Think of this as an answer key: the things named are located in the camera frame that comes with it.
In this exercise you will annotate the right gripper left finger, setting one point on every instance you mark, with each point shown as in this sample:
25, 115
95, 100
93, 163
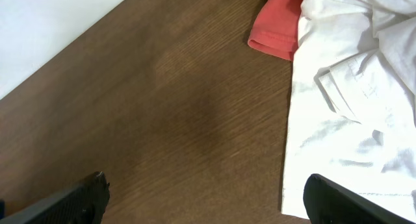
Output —
84, 202

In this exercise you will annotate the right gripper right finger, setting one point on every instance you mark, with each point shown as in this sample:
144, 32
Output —
327, 202

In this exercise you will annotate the white garment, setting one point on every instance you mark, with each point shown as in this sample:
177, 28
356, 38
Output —
352, 110

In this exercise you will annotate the red garment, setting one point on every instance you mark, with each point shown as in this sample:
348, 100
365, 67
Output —
275, 29

